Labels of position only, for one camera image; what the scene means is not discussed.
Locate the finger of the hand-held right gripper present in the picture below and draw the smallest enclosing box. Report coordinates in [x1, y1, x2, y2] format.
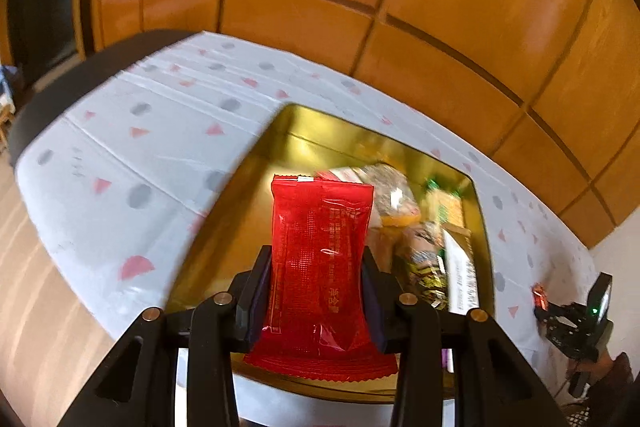
[534, 302, 571, 326]

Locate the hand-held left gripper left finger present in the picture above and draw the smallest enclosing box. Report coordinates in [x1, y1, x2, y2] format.
[56, 245, 273, 427]

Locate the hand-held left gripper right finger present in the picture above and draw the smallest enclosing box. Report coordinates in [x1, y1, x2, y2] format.
[361, 247, 568, 427]

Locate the dark brown gold snack packet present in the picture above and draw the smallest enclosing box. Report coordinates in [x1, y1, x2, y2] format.
[407, 252, 451, 308]
[395, 221, 446, 258]

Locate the plain red snack packet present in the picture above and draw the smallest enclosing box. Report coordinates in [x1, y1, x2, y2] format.
[243, 174, 401, 383]

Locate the white printed packet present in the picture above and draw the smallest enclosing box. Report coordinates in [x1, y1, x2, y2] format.
[441, 224, 482, 314]

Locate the clear packet with orange end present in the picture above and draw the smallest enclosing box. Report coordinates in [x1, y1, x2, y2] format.
[360, 163, 422, 228]

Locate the yellow green biscuit packet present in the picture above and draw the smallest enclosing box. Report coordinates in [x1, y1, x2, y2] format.
[425, 177, 466, 228]

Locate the red and white packet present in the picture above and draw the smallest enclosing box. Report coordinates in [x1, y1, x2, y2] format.
[315, 166, 373, 185]

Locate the gold tin box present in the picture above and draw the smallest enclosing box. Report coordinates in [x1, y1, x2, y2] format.
[165, 103, 496, 403]

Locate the black table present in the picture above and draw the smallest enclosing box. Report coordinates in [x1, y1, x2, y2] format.
[10, 28, 201, 158]

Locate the wire mesh basket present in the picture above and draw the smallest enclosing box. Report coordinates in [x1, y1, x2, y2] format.
[552, 402, 608, 427]

